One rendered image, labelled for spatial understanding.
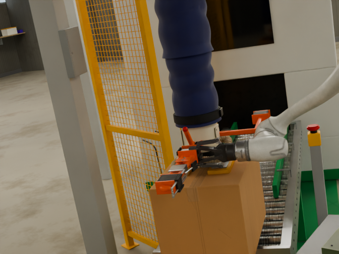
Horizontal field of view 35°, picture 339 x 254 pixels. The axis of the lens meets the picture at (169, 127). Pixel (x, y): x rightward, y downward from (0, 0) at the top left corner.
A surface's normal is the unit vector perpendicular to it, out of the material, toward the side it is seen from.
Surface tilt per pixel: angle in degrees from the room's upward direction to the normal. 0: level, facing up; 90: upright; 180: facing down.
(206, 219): 89
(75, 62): 90
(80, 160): 90
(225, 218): 89
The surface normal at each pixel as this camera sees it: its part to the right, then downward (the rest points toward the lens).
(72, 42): 0.95, -0.10
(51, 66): -0.25, 0.28
